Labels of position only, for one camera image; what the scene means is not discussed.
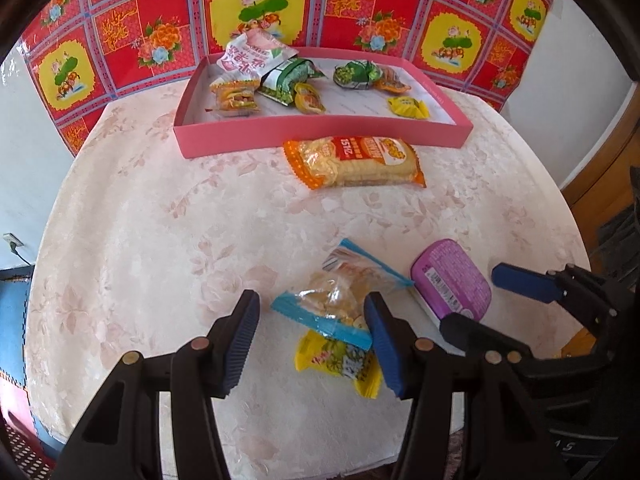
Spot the purple plastic tub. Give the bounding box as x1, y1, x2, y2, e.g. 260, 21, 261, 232
410, 238, 491, 326

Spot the yellow flower snack packet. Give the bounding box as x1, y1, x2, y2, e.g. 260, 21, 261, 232
294, 330, 383, 399

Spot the blue edged clear snack bag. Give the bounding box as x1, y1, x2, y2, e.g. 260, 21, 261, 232
271, 238, 413, 351

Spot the yellow candy packet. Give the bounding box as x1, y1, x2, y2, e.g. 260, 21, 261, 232
387, 96, 431, 120

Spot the orange rice cracker pack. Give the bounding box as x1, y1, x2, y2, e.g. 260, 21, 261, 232
283, 136, 426, 190

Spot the orange jelly cup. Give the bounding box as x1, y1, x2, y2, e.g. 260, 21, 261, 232
374, 66, 411, 96

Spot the yellow jelly cup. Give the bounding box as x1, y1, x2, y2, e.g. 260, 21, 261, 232
294, 82, 326, 115

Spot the green pea snack packet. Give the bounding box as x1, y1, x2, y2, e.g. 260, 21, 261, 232
333, 60, 383, 90

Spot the orange burger gummy packet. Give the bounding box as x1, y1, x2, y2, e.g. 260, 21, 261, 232
209, 73, 260, 117

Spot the peach jelly drink pouch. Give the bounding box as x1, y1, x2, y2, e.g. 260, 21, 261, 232
216, 28, 298, 78

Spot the blue floor mat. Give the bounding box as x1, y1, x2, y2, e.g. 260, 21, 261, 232
0, 266, 34, 388

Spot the pink shallow cardboard box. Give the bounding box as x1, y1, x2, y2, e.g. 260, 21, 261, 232
174, 47, 473, 158

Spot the wall socket with cable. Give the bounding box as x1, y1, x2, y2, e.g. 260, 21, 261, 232
2, 233, 32, 266

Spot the red floral wall covering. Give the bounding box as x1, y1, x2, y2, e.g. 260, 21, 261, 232
17, 0, 553, 152

